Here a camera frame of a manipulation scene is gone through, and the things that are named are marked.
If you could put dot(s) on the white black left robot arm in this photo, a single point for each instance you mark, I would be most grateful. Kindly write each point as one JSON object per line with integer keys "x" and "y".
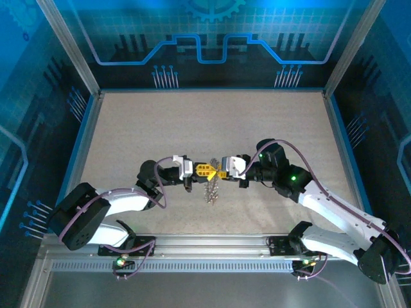
{"x": 123, "y": 202}

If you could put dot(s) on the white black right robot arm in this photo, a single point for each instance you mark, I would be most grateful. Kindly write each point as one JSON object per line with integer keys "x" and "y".
{"x": 337, "y": 211}

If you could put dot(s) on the blue table edge strip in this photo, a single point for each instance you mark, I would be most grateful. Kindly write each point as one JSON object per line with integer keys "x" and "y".
{"x": 78, "y": 144}
{"x": 212, "y": 89}
{"x": 347, "y": 144}

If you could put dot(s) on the small lit circuit board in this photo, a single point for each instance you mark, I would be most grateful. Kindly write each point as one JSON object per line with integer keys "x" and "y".
{"x": 305, "y": 262}
{"x": 121, "y": 263}

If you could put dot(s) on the grey metal plate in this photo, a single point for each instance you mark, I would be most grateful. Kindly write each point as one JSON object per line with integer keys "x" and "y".
{"x": 208, "y": 292}

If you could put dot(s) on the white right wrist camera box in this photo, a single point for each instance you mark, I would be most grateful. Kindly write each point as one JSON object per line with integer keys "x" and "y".
{"x": 234, "y": 167}

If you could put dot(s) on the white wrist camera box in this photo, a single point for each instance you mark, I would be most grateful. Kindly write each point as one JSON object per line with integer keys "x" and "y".
{"x": 234, "y": 167}
{"x": 183, "y": 167}

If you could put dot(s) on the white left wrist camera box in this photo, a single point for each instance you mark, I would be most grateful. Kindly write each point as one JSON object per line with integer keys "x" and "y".
{"x": 183, "y": 167}

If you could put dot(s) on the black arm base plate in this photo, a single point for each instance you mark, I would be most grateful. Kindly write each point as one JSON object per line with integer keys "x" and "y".
{"x": 279, "y": 247}
{"x": 144, "y": 240}

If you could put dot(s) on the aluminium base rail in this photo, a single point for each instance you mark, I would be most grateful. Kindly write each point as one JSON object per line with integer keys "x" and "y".
{"x": 212, "y": 245}

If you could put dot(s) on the aluminium side rail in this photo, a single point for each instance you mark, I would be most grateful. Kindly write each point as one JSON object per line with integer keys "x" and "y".
{"x": 339, "y": 141}
{"x": 84, "y": 147}

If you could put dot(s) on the aluminium frame post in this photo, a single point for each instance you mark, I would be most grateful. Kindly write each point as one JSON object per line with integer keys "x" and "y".
{"x": 71, "y": 48}
{"x": 353, "y": 48}

